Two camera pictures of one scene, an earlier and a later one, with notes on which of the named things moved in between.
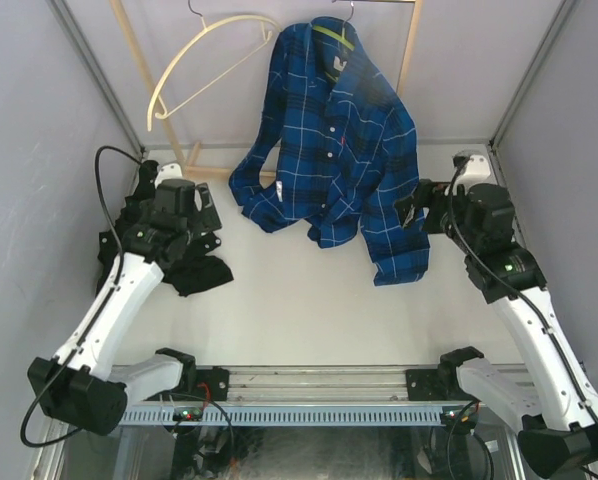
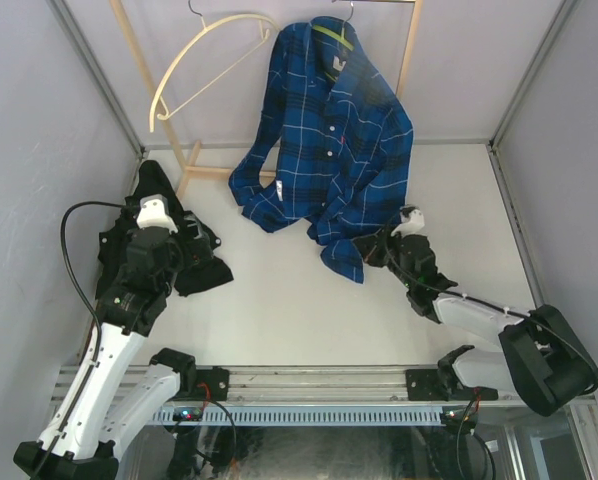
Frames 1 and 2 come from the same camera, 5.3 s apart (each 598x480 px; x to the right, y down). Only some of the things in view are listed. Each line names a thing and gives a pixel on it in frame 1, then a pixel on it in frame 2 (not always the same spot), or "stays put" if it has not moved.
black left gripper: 207,219 → 197,249
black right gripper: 410,207 → 371,245
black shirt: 193,268 stays put
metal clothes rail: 375,2 stays put
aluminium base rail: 311,383 stays put
